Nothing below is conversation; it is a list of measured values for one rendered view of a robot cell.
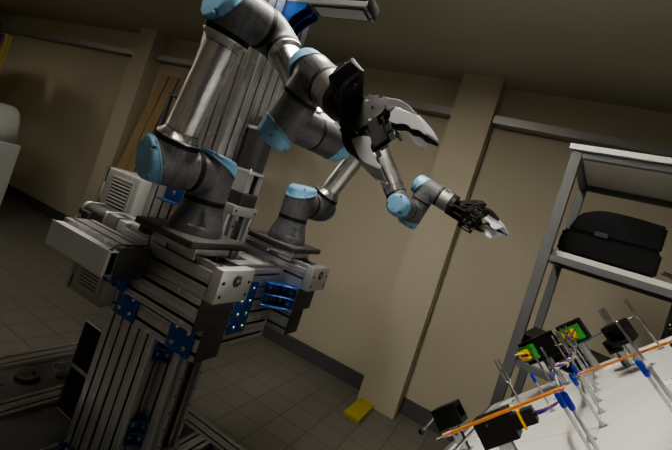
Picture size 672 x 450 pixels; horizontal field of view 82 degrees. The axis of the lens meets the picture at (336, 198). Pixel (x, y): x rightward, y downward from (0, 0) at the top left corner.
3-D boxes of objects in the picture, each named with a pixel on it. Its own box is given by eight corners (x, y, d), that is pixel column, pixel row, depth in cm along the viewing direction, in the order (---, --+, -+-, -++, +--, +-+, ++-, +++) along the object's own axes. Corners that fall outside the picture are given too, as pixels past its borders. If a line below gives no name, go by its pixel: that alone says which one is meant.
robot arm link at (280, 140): (304, 163, 81) (336, 120, 78) (262, 146, 72) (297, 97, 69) (287, 142, 85) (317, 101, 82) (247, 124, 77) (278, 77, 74)
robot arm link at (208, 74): (193, 200, 104) (285, 8, 97) (137, 186, 93) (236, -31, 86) (176, 181, 112) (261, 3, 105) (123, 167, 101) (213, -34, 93)
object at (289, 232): (260, 232, 153) (268, 208, 153) (280, 235, 166) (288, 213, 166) (291, 245, 146) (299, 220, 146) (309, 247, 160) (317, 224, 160)
